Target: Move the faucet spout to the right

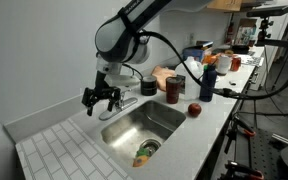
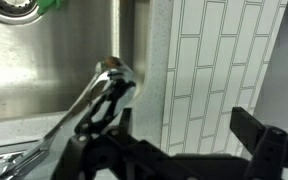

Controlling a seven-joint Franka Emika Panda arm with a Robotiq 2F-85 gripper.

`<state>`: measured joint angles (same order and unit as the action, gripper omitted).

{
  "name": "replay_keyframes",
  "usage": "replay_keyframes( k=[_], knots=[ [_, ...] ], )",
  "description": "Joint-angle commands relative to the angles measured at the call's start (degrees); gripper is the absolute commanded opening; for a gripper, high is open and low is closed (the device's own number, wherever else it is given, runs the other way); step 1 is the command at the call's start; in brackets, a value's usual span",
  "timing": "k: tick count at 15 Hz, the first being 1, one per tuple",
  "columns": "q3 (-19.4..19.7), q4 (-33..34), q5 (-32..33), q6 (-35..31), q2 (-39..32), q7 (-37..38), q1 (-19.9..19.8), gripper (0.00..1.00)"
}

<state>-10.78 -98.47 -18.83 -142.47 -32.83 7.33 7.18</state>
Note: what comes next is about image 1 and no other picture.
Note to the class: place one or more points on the black tape roll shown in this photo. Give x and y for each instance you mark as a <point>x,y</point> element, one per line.
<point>149,92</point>
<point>148,81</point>

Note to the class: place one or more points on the printed paper sheet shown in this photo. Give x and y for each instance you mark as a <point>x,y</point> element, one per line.
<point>251,60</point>

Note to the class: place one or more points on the printed cardboard box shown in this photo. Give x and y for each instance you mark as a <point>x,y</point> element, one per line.
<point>245,32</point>

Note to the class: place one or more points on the white brick tile mat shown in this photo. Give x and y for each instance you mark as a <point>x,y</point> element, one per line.
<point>64,153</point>

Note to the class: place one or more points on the white mug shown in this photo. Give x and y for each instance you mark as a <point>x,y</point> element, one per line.
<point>223,65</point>

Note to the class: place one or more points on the dark blue bottle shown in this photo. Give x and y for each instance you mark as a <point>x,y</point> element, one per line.
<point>208,81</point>

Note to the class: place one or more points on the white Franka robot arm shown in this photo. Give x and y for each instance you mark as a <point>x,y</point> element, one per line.
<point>117,36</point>

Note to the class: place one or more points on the orange toy carrot green top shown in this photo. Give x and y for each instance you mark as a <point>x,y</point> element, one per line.
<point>140,160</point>

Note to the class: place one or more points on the dark red metal tumbler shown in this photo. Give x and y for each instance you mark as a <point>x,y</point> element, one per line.
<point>173,91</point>

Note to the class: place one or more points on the white wall outlet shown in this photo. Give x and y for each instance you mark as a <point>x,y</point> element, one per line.
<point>191,38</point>

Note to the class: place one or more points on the black perforated board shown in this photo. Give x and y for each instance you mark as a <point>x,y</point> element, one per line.
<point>260,153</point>

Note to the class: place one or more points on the orange plastic object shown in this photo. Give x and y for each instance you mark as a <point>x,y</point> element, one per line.
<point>211,59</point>

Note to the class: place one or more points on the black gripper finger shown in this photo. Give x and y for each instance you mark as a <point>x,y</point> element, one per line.
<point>111,105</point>
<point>90,108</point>

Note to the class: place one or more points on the black stereo camera bar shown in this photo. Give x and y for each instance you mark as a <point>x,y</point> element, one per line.
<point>267,11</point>

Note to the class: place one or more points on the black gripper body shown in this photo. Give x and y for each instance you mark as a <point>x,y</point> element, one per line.
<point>100,91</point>

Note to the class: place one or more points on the small black counter item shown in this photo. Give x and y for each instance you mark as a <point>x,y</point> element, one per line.
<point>232,83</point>

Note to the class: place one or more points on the wooden wall cabinet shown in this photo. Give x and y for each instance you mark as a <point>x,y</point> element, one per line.
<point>227,4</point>

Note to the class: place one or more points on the peach cloth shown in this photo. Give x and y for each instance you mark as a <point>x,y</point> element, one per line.
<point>160,75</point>

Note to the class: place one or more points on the metal sink drain strainer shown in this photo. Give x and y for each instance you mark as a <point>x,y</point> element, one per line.
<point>150,145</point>

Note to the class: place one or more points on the stainless steel sink basin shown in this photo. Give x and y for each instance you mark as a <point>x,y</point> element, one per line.
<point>152,120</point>

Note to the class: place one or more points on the red bottle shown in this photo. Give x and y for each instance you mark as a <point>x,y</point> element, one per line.
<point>230,32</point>

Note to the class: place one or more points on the translucent plastic gallon jug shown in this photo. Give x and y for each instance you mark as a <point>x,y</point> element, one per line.
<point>184,68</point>

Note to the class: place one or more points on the red apple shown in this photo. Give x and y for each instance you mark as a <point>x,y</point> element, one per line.
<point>194,109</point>

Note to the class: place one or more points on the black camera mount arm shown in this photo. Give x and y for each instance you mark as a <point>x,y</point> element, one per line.
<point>277,43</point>

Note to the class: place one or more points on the red can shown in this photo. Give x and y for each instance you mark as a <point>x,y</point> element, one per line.
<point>235,63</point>

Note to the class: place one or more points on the blue cardboard box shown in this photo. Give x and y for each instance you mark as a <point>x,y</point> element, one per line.
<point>194,52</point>

